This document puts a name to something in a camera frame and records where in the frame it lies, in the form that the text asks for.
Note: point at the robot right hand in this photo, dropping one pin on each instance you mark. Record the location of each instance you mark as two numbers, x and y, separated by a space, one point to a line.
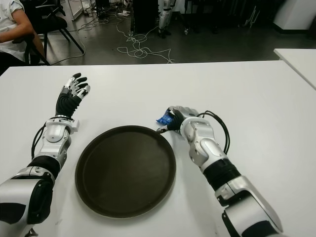
184 112

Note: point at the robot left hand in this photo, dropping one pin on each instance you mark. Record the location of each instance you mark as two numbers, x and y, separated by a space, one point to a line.
64 102

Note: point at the blue Oreo cookie pack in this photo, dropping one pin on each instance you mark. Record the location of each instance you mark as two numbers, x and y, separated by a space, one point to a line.
165 119

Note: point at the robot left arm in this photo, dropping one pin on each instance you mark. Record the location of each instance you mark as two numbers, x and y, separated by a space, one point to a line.
53 133

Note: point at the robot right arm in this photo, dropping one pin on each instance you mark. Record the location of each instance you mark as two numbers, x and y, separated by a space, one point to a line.
209 148

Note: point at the black office chair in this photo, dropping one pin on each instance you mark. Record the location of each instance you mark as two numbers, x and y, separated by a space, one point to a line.
54 23

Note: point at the black wheeled stand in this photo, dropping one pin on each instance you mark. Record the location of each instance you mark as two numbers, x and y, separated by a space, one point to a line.
185 31

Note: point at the round dark brown tray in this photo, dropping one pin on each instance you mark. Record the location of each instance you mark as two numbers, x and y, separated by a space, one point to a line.
126 172

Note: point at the seated person in white shirt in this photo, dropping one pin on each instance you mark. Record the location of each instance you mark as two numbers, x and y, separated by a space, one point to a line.
10 22

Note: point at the black cabinet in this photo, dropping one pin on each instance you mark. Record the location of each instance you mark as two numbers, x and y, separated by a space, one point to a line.
145 14

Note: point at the white power strip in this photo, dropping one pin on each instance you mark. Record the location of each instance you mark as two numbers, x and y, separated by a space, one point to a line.
123 12

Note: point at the white side table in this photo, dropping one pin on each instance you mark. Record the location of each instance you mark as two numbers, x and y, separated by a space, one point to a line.
300 61

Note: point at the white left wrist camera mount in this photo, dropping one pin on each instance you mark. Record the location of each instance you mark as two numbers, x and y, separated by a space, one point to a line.
76 125

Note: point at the white pedestal with black base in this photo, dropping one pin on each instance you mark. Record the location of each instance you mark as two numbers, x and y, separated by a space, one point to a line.
293 12

